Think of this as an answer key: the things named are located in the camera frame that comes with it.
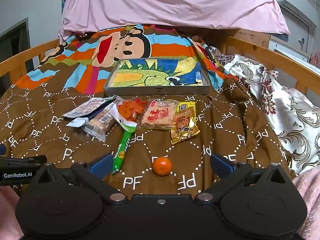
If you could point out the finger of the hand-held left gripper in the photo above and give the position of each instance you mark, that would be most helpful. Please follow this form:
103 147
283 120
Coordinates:
2 150

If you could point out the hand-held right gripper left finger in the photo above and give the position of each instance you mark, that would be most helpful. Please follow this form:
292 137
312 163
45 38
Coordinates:
101 164

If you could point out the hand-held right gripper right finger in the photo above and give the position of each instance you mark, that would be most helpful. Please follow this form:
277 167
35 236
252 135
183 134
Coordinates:
221 164

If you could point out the green tube snack packet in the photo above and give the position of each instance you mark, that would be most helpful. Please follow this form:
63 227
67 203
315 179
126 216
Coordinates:
121 152

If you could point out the clear biscuit packet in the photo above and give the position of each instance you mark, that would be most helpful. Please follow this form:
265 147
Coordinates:
98 125

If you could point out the blue and white snack packet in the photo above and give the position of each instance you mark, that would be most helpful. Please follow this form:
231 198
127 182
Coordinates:
76 122

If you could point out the yellow and gold snack packet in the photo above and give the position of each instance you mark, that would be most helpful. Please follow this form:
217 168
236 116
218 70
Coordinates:
183 127

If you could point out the tangerine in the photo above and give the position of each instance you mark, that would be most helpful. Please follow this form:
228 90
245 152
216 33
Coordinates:
162 166

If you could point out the white and pink snack packet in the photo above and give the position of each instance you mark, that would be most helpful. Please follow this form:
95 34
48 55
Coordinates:
86 107

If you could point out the clear bag of orange snacks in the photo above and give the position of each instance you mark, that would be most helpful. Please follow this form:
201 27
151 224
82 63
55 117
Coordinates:
127 111

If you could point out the rice cracker packet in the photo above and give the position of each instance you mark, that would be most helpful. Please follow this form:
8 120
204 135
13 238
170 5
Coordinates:
157 115

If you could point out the metal tray with dinosaur print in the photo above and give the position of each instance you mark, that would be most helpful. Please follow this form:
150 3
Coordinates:
155 75

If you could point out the pink fleece cloth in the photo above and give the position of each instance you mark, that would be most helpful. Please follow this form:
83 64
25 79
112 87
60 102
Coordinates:
8 212
310 195

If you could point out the brown cartoon monkey printed blanket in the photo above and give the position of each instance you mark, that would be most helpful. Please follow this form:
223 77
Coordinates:
62 92

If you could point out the dark window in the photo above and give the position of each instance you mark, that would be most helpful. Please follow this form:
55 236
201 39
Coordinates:
15 42

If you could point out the wooden cabinet with white top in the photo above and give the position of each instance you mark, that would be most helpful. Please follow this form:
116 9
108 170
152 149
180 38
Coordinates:
252 38

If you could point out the pink floral cloth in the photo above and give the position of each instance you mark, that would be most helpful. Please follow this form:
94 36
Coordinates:
315 59

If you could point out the dark blue cloth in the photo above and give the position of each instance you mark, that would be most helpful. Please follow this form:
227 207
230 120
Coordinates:
282 36

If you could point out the white door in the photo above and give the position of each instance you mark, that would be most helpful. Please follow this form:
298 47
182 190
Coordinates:
297 35

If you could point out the pink bedsheet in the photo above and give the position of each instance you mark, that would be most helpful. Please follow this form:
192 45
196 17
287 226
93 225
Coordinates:
162 2

